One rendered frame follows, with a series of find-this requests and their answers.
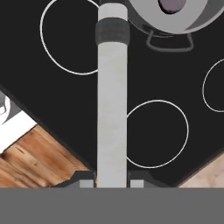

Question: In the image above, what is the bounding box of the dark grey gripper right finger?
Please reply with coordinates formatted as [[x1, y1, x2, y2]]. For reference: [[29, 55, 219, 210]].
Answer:
[[126, 170, 173, 189]]

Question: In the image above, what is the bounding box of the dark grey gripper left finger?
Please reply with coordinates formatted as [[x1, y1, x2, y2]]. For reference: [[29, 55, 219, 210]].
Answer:
[[52, 170, 97, 189]]

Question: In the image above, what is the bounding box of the grey spatula with black band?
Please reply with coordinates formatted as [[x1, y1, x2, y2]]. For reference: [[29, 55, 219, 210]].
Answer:
[[94, 3, 131, 189]]

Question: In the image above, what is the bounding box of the grey metal pot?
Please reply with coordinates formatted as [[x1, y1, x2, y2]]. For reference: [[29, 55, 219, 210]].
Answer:
[[124, 0, 224, 53]]

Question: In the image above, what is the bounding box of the purple eggplant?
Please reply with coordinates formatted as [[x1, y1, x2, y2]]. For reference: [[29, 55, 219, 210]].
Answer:
[[157, 0, 186, 15]]

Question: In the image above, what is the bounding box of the black hob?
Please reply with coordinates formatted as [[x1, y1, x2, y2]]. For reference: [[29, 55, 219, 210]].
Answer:
[[0, 0, 224, 187]]

